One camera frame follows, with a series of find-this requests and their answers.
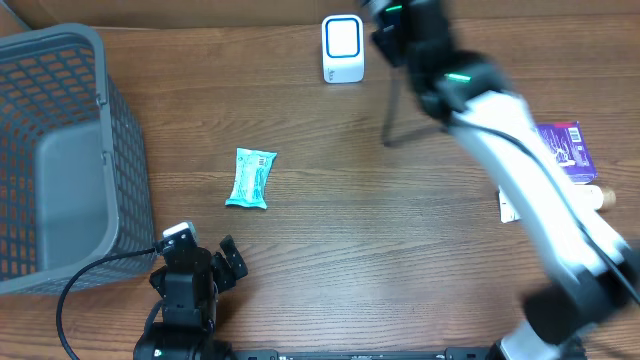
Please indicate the white floral cream tube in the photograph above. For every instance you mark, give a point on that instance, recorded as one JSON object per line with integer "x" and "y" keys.
{"x": 600, "y": 198}

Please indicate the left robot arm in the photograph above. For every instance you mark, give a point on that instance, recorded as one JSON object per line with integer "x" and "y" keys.
{"x": 182, "y": 323}

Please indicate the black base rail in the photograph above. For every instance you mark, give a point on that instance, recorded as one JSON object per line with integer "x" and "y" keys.
{"x": 454, "y": 353}

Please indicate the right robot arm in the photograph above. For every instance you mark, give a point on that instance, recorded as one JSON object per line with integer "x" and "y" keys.
{"x": 593, "y": 272}

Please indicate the white barcode scanner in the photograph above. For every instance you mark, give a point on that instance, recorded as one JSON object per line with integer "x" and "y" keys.
{"x": 343, "y": 54}

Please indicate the light green wipes pack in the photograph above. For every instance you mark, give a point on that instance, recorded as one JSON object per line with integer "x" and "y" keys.
{"x": 251, "y": 175}

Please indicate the grey plastic mesh basket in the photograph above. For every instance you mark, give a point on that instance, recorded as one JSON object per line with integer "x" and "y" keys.
{"x": 75, "y": 200}

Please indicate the purple red tissue pack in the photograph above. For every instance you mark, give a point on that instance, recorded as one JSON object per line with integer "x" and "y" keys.
{"x": 566, "y": 143}

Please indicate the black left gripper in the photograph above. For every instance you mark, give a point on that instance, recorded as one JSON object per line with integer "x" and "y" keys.
{"x": 236, "y": 259}

